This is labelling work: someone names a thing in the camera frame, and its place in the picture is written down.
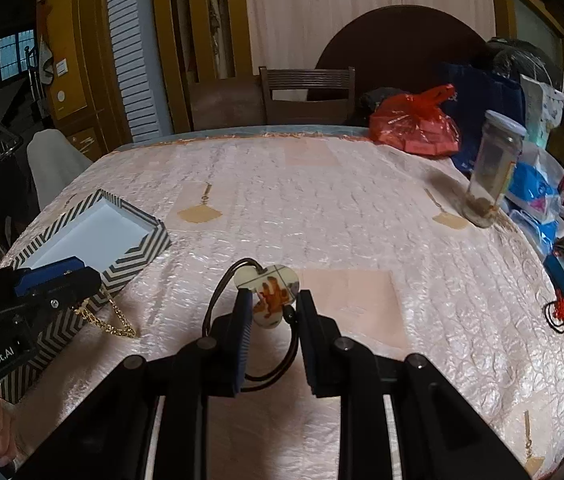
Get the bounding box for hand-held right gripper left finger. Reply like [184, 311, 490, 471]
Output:
[9, 289, 255, 480]

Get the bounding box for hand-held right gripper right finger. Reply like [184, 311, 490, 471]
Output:
[297, 290, 532, 480]

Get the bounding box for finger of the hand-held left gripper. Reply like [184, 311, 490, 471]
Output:
[23, 267, 103, 334]
[13, 256, 86, 297]

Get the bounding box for black cord pendant necklace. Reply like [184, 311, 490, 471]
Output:
[201, 258, 301, 392]

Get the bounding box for gold chain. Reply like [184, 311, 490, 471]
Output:
[78, 285, 139, 340]

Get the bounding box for black white striped box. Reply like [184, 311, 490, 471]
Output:
[0, 188, 173, 405]

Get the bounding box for white covered chair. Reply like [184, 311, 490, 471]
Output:
[26, 128, 94, 212]

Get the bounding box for window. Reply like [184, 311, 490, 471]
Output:
[0, 30, 37, 82]

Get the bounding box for brown padded chair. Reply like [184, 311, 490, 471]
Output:
[186, 77, 267, 134]

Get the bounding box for white louvered door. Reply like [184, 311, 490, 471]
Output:
[105, 0, 171, 144]

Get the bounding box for red plastic bag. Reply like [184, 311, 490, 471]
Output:
[369, 83, 461, 157]

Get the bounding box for clear glass jar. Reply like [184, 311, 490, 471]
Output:
[462, 109, 528, 229]

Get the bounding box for red knot ornament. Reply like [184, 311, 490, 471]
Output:
[543, 295, 564, 349]

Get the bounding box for dark wooden slatted chair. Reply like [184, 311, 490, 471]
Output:
[258, 65, 357, 126]

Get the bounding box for blue plastic packets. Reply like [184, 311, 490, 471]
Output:
[506, 159, 564, 217]

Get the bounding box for dark blue bag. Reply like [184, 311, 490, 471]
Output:
[436, 61, 526, 177]

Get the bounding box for round dark wooden tabletop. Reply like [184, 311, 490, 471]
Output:
[314, 5, 493, 127]

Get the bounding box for dark wine bottle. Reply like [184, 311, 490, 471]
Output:
[546, 92, 564, 172]

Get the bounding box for white paper bag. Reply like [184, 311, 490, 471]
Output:
[518, 73, 564, 152]

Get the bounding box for black plastic bag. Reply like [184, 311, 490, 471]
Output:
[488, 37, 563, 92]

